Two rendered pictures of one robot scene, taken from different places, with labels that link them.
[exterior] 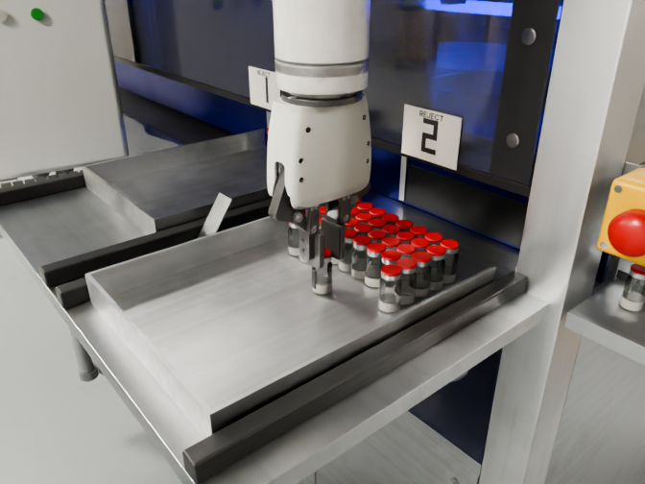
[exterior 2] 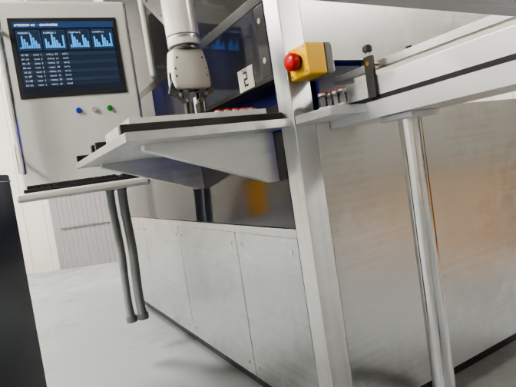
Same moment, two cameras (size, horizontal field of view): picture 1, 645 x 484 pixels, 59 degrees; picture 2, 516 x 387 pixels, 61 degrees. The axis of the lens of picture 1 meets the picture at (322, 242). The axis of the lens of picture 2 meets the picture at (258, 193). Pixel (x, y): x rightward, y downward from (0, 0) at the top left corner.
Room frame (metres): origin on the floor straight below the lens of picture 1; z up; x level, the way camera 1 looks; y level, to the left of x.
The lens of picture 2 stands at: (-0.56, -0.32, 0.77)
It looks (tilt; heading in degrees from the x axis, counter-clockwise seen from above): 3 degrees down; 10
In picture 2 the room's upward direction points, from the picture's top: 9 degrees counter-clockwise
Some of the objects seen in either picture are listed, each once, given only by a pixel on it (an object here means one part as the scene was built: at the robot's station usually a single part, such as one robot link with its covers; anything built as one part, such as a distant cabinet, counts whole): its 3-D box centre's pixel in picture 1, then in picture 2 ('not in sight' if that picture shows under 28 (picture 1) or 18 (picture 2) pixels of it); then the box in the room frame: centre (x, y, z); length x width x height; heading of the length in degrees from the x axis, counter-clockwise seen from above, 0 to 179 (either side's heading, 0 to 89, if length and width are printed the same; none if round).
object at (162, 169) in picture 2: not in sight; (154, 176); (0.86, 0.27, 0.79); 0.34 x 0.03 x 0.13; 130
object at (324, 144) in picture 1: (322, 141); (187, 68); (0.53, 0.00, 1.05); 0.10 x 0.07 x 0.11; 129
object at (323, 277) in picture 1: (322, 272); not in sight; (0.53, 0.00, 0.90); 0.02 x 0.02 x 0.04
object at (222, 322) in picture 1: (293, 284); (183, 129); (0.51, 0.03, 0.90); 0.34 x 0.26 x 0.04; 129
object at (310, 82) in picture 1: (323, 74); (184, 44); (0.53, 0.00, 1.11); 0.09 x 0.08 x 0.03; 129
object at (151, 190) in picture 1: (221, 175); not in sight; (0.85, 0.16, 0.90); 0.34 x 0.26 x 0.04; 130
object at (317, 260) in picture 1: (302, 237); (184, 106); (0.51, 0.02, 0.95); 0.03 x 0.03 x 0.07; 39
